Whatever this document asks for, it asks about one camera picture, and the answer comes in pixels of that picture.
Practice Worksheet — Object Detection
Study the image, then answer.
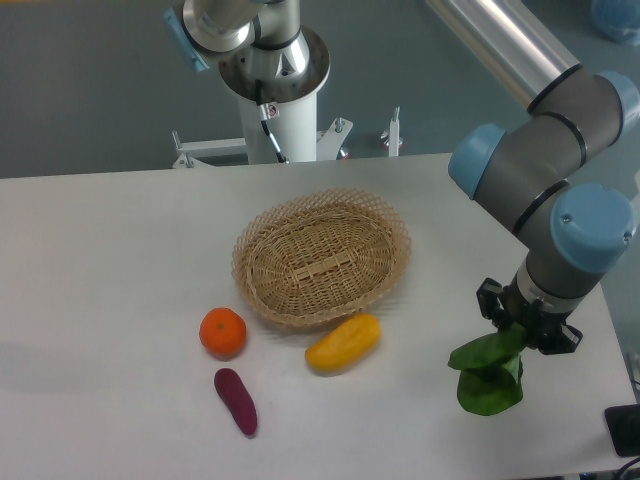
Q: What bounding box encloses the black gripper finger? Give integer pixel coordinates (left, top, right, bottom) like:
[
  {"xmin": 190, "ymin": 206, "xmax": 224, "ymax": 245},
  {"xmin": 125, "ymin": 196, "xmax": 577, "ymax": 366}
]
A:
[
  {"xmin": 527, "ymin": 320, "xmax": 583, "ymax": 355},
  {"xmin": 476, "ymin": 278, "xmax": 509, "ymax": 330}
]

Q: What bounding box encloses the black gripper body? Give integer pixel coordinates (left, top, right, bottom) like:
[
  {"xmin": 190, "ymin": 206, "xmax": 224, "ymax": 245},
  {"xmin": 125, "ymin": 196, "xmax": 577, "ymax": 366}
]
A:
[{"xmin": 499, "ymin": 282, "xmax": 554, "ymax": 334}]

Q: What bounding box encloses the green bok choy vegetable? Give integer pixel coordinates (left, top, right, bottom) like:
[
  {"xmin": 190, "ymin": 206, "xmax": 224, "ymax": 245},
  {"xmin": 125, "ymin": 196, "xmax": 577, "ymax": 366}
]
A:
[{"xmin": 447, "ymin": 324, "xmax": 527, "ymax": 416}]

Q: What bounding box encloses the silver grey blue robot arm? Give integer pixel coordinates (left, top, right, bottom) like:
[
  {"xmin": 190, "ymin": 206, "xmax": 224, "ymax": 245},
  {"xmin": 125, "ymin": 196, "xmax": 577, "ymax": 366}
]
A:
[{"xmin": 164, "ymin": 1, "xmax": 639, "ymax": 355}]

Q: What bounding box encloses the black device at table edge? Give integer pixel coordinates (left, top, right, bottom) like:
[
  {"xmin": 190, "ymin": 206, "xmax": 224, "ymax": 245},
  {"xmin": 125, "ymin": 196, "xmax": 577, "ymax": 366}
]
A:
[{"xmin": 604, "ymin": 404, "xmax": 639, "ymax": 458}]

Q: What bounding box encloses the yellow mango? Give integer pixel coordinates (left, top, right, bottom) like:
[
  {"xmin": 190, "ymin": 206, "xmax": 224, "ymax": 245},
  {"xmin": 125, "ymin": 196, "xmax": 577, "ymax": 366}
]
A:
[{"xmin": 305, "ymin": 313, "xmax": 381, "ymax": 374}]

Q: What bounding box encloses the woven wicker basket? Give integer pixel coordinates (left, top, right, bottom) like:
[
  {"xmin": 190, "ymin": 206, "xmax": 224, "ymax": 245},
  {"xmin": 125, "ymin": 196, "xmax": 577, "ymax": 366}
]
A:
[{"xmin": 232, "ymin": 188, "xmax": 411, "ymax": 330}]

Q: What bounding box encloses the orange tangerine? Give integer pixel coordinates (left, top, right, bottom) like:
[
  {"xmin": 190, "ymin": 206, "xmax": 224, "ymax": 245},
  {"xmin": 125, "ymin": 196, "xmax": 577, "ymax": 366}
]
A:
[{"xmin": 199, "ymin": 307, "xmax": 247, "ymax": 360}]

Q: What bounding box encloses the purple sweet potato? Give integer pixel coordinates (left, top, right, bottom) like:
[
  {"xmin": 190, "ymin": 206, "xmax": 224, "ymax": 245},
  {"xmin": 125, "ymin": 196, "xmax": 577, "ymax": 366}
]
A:
[{"xmin": 213, "ymin": 368, "xmax": 258, "ymax": 438}]

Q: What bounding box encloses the blue plastic bag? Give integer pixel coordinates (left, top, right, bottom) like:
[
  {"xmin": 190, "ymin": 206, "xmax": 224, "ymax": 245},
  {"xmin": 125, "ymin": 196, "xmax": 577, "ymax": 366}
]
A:
[{"xmin": 590, "ymin": 0, "xmax": 639, "ymax": 46}]

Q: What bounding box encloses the white metal base frame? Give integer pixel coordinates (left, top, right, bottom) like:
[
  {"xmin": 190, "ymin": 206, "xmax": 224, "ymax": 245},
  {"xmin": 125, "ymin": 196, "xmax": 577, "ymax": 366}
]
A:
[{"xmin": 172, "ymin": 106, "xmax": 404, "ymax": 169}]

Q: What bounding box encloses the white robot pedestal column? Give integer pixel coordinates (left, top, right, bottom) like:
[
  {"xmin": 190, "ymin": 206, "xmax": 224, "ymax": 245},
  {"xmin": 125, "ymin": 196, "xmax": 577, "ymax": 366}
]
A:
[{"xmin": 219, "ymin": 26, "xmax": 330, "ymax": 164}]

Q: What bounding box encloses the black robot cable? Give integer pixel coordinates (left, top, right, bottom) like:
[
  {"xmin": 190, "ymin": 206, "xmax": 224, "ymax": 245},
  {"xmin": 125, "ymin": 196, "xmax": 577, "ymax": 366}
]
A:
[{"xmin": 253, "ymin": 78, "xmax": 290, "ymax": 165}]

